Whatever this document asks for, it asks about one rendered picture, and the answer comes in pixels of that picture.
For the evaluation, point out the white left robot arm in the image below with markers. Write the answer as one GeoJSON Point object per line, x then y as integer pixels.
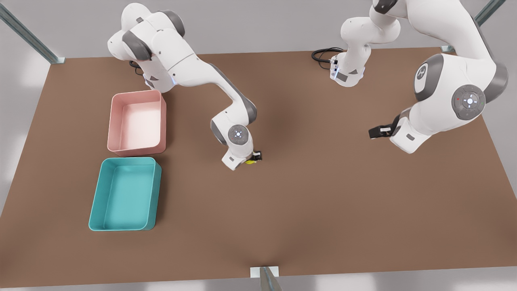
{"type": "Point", "coordinates": [452, 85]}

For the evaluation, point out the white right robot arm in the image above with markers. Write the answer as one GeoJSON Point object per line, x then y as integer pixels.
{"type": "Point", "coordinates": [190, 66]}

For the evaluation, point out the pink rectangular tray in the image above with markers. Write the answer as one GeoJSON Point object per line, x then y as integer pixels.
{"type": "Point", "coordinates": [137, 123]}

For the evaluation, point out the teal rectangular tray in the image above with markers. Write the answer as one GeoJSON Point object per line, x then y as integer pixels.
{"type": "Point", "coordinates": [125, 194]}

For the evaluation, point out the silver frame post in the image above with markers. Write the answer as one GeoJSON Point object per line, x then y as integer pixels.
{"type": "Point", "coordinates": [480, 18]}
{"type": "Point", "coordinates": [266, 278]}
{"type": "Point", "coordinates": [28, 35]}

